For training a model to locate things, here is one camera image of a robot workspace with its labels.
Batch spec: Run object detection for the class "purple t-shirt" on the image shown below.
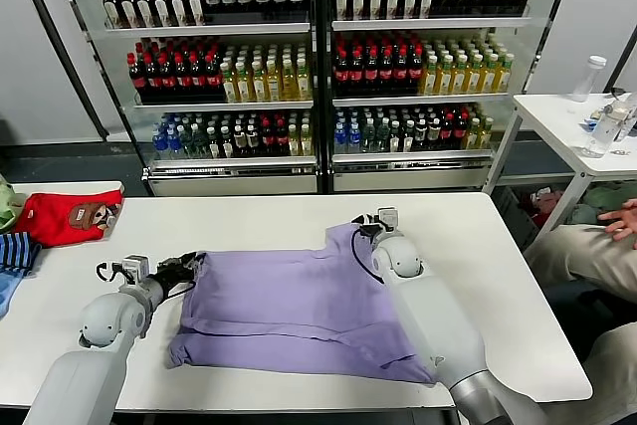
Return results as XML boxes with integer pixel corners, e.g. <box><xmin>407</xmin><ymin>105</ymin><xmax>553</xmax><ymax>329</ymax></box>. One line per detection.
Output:
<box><xmin>166</xmin><ymin>224</ymin><xmax>439</xmax><ymax>386</ymax></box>

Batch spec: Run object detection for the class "beige trouser leg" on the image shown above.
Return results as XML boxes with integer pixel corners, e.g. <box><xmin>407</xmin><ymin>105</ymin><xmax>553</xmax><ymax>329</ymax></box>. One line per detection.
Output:
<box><xmin>579</xmin><ymin>322</ymin><xmax>637</xmax><ymax>425</ymax></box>
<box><xmin>525</xmin><ymin>223</ymin><xmax>637</xmax><ymax>305</ymax></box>

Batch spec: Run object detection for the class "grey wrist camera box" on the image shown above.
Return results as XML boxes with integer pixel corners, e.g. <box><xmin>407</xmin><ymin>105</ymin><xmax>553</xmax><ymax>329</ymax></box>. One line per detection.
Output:
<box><xmin>120</xmin><ymin>254</ymin><xmax>150</xmax><ymax>288</ymax></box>
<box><xmin>376</xmin><ymin>207</ymin><xmax>400</xmax><ymax>233</ymax></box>

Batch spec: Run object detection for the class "black chair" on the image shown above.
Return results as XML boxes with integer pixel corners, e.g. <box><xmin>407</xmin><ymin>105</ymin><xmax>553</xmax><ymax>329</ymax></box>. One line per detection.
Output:
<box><xmin>544</xmin><ymin>279</ymin><xmax>637</xmax><ymax>361</ymax></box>

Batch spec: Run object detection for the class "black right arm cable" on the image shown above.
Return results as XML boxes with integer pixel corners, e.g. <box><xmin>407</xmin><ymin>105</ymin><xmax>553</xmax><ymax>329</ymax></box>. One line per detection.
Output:
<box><xmin>349</xmin><ymin>225</ymin><xmax>388</xmax><ymax>288</ymax></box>

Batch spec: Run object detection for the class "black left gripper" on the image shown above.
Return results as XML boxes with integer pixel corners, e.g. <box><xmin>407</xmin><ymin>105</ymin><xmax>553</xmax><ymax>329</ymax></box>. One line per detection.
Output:
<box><xmin>151</xmin><ymin>253</ymin><xmax>206</xmax><ymax>297</ymax></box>

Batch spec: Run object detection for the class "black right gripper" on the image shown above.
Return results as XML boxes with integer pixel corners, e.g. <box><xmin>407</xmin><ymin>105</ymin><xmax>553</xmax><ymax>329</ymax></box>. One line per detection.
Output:
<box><xmin>353</xmin><ymin>215</ymin><xmax>380</xmax><ymax>238</ymax></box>

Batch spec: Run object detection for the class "clear water bottle with lid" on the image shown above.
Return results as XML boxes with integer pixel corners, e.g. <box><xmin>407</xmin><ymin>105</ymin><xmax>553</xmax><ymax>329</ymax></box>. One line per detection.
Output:
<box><xmin>578</xmin><ymin>106</ymin><xmax>624</xmax><ymax>160</ymax></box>

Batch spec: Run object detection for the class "red shirt with bear print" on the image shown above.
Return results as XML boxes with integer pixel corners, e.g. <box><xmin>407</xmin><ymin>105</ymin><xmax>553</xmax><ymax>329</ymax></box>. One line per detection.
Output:
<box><xmin>12</xmin><ymin>189</ymin><xmax>124</xmax><ymax>249</ymax></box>

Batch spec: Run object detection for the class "light blue garment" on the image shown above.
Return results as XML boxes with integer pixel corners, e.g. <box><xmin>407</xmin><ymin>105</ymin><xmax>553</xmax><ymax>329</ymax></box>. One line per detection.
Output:
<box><xmin>0</xmin><ymin>271</ymin><xmax>26</xmax><ymax>321</ymax></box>

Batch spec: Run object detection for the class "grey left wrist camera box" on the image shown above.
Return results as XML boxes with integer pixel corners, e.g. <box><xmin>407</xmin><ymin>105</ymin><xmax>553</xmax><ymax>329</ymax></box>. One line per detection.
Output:
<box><xmin>120</xmin><ymin>254</ymin><xmax>150</xmax><ymax>288</ymax></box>

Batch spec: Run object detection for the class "black slanted post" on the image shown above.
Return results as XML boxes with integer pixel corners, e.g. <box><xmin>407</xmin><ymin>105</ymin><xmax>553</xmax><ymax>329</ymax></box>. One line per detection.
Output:
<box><xmin>8</xmin><ymin>0</ymin><xmax>111</xmax><ymax>143</ymax></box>

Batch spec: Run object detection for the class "clear bottle white cap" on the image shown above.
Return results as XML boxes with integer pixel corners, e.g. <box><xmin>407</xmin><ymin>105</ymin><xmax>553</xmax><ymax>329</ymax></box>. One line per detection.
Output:
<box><xmin>571</xmin><ymin>55</ymin><xmax>608</xmax><ymax>105</ymax></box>

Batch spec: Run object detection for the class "black plastic crate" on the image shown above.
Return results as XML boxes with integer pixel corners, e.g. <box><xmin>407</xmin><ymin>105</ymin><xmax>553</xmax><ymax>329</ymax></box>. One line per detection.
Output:
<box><xmin>495</xmin><ymin>184</ymin><xmax>541</xmax><ymax>253</ymax></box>

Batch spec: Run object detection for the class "red cloth pile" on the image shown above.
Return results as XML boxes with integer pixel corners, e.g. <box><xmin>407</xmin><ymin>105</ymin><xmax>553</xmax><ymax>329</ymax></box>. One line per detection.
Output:
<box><xmin>528</xmin><ymin>187</ymin><xmax>566</xmax><ymax>231</ymax></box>

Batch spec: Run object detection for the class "white side table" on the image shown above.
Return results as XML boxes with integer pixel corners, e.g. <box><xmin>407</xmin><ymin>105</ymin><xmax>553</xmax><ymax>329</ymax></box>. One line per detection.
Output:
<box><xmin>481</xmin><ymin>92</ymin><xmax>637</xmax><ymax>247</ymax></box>

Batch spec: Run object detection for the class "green cloth pile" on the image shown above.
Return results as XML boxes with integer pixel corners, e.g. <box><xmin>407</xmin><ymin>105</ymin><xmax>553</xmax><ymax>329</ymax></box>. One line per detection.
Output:
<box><xmin>566</xmin><ymin>181</ymin><xmax>637</xmax><ymax>227</ymax></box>

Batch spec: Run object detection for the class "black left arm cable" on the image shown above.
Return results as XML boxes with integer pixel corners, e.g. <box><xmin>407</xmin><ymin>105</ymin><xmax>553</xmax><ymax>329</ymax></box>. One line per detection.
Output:
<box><xmin>96</xmin><ymin>260</ymin><xmax>125</xmax><ymax>283</ymax></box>

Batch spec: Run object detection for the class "light green garment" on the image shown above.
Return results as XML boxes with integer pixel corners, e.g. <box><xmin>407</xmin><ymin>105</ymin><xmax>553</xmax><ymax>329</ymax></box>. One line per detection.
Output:
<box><xmin>0</xmin><ymin>176</ymin><xmax>26</xmax><ymax>235</ymax></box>

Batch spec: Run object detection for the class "cola bottle red cap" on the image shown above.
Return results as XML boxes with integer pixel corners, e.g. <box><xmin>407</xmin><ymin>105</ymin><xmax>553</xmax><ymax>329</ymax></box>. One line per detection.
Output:
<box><xmin>127</xmin><ymin>53</ymin><xmax>147</xmax><ymax>94</ymax></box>
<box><xmin>393</xmin><ymin>48</ymin><xmax>410</xmax><ymax>96</ymax></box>
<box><xmin>175</xmin><ymin>53</ymin><xmax>193</xmax><ymax>94</ymax></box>
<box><xmin>363</xmin><ymin>48</ymin><xmax>380</xmax><ymax>97</ymax></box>
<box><xmin>159</xmin><ymin>53</ymin><xmax>178</xmax><ymax>94</ymax></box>
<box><xmin>275</xmin><ymin>118</ymin><xmax>290</xmax><ymax>157</ymax></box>
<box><xmin>144</xmin><ymin>53</ymin><xmax>162</xmax><ymax>94</ymax></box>
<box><xmin>408</xmin><ymin>48</ymin><xmax>425</xmax><ymax>96</ymax></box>
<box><xmin>348</xmin><ymin>49</ymin><xmax>365</xmax><ymax>97</ymax></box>
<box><xmin>454</xmin><ymin>113</ymin><xmax>469</xmax><ymax>152</ymax></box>
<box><xmin>441</xmin><ymin>113</ymin><xmax>456</xmax><ymax>152</ymax></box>
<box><xmin>333</xmin><ymin>49</ymin><xmax>350</xmax><ymax>97</ymax></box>
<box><xmin>261</xmin><ymin>118</ymin><xmax>277</xmax><ymax>157</ymax></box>
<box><xmin>378</xmin><ymin>48</ymin><xmax>395</xmax><ymax>97</ymax></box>
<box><xmin>190</xmin><ymin>52</ymin><xmax>208</xmax><ymax>93</ymax></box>
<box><xmin>205</xmin><ymin>52</ymin><xmax>224</xmax><ymax>93</ymax></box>

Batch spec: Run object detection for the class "white beverage display shelf unit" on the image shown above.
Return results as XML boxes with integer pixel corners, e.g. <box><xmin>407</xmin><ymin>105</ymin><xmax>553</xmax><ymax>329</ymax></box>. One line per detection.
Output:
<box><xmin>320</xmin><ymin>0</ymin><xmax>581</xmax><ymax>195</ymax></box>
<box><xmin>49</xmin><ymin>0</ymin><xmax>322</xmax><ymax>197</ymax></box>

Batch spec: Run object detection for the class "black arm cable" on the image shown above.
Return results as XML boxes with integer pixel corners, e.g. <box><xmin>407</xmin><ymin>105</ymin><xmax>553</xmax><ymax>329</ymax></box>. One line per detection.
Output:
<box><xmin>349</xmin><ymin>225</ymin><xmax>388</xmax><ymax>288</ymax></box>
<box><xmin>96</xmin><ymin>260</ymin><xmax>125</xmax><ymax>283</ymax></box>

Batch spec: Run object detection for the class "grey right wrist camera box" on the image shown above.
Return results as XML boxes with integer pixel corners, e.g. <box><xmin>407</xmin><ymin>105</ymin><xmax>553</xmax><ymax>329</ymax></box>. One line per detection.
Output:
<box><xmin>376</xmin><ymin>207</ymin><xmax>400</xmax><ymax>233</ymax></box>

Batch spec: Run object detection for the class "person's bare hand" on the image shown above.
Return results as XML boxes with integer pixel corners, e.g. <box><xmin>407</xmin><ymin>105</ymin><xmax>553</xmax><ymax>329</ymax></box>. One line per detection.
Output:
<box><xmin>596</xmin><ymin>198</ymin><xmax>637</xmax><ymax>250</ymax></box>

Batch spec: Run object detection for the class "blue black striped garment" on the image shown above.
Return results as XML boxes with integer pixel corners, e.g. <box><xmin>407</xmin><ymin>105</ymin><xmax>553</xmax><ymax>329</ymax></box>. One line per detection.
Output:
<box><xmin>0</xmin><ymin>231</ymin><xmax>44</xmax><ymax>278</ymax></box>

